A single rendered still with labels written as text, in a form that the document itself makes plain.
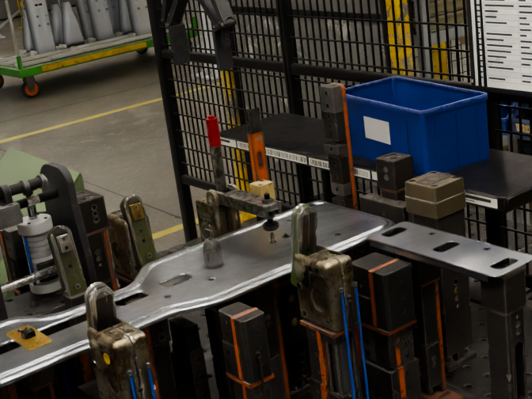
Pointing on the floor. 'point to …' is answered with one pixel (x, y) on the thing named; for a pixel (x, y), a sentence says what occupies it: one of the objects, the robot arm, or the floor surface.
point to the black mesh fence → (289, 66)
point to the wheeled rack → (13, 66)
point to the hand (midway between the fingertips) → (202, 59)
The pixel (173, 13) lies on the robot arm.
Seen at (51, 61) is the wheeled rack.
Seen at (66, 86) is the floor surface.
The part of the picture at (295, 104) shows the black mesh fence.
